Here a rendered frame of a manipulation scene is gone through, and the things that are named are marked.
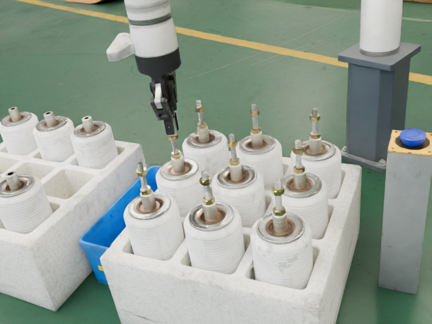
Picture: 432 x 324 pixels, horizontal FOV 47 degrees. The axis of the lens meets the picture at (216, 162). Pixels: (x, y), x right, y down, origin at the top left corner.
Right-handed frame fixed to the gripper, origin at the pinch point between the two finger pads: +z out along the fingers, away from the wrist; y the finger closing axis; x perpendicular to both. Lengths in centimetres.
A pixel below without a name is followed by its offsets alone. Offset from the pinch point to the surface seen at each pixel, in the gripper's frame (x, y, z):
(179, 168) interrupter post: -0.2, -1.1, 8.9
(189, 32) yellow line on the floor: 21, 169, 35
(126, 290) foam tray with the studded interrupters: 9.7, -17.4, 23.8
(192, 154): -1.6, 6.8, 10.9
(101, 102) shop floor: 47, 91, 35
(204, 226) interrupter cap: -6.4, -17.8, 9.7
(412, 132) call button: -41.0, -5.8, 2.1
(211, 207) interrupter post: -7.7, -16.1, 7.4
